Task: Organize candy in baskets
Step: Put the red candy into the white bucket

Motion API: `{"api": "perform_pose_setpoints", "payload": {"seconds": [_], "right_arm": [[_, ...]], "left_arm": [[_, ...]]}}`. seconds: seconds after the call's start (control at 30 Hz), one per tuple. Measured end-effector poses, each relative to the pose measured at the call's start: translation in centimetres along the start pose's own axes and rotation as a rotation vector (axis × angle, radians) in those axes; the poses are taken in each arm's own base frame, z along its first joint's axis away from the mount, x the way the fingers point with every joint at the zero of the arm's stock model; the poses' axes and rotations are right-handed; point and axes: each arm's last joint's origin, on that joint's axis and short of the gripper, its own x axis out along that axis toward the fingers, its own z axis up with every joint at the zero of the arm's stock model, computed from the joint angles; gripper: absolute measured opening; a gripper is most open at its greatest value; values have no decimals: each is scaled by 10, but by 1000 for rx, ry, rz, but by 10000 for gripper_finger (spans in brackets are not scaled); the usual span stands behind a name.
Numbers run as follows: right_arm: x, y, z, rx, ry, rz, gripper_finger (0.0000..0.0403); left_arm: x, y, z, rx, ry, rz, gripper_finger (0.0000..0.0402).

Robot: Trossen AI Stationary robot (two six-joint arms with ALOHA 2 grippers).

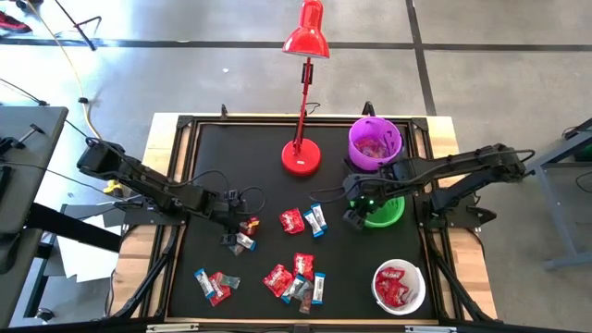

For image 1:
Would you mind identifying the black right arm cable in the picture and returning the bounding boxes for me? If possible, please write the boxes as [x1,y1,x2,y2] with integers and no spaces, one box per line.
[308,183,352,205]

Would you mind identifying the black tripod stand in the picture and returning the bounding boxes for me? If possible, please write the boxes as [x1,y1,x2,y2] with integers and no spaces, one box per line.
[51,0,103,52]

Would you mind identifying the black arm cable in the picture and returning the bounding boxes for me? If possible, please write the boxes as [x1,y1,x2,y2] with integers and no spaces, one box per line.
[184,169,268,216]
[308,183,352,205]

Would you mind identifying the grey metal table frame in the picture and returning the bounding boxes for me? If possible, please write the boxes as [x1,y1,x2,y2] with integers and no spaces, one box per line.
[531,117,592,272]

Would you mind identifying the red ring pop packet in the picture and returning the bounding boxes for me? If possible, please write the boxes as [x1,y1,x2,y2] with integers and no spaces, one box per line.
[298,290,315,315]
[354,136,381,159]

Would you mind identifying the white blue candy bar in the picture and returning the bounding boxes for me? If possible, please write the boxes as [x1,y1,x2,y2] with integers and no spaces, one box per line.
[193,267,216,301]
[311,271,327,306]
[280,274,307,305]
[234,231,258,253]
[302,209,325,239]
[310,203,329,232]

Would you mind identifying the red Skittles candy packet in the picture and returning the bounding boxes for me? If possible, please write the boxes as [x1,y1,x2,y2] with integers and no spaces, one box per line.
[378,266,406,281]
[262,263,295,299]
[207,271,232,308]
[386,282,411,309]
[374,277,394,300]
[239,216,261,237]
[292,252,316,282]
[278,207,306,235]

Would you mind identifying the yellow cable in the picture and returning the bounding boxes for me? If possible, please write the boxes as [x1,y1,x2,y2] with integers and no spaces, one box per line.
[25,0,105,145]

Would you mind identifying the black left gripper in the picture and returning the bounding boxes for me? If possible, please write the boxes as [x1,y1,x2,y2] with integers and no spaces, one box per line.
[201,187,251,246]

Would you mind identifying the red black shoe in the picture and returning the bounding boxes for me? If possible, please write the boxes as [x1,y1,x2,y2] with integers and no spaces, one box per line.
[0,11,32,35]

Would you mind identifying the black table mat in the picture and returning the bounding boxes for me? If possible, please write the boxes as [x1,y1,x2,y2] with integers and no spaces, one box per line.
[191,123,417,320]

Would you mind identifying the white plastic bucket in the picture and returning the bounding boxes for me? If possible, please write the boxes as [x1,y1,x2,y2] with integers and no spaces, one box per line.
[371,258,426,316]

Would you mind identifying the white paper sheets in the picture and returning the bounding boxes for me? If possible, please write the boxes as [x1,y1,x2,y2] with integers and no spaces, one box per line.
[55,203,127,284]

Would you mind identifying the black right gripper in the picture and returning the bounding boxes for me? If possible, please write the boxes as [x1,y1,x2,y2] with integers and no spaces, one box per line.
[342,168,408,231]

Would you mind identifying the grey side desk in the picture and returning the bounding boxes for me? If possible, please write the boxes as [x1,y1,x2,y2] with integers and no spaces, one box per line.
[0,105,69,327]

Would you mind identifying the silver metal bracket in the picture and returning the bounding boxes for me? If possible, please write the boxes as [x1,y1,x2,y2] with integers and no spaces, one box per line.
[146,323,200,333]
[404,325,458,333]

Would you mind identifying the yellow handled tool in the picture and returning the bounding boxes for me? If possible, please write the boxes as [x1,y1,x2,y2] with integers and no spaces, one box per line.
[102,179,125,199]

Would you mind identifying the green plastic bucket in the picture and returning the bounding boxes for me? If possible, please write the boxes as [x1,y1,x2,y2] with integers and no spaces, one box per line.
[350,196,406,228]

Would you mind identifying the black aluminium rig frame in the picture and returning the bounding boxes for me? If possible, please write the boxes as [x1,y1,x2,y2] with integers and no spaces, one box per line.
[99,101,500,333]

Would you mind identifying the red desk lamp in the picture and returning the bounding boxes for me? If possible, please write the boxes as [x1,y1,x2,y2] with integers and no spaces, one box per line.
[280,0,331,178]

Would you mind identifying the purple plastic bucket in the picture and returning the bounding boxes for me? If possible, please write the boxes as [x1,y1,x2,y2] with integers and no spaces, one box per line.
[347,116,404,173]

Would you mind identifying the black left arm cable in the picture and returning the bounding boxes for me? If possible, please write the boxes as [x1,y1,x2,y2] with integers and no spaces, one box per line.
[184,169,268,216]

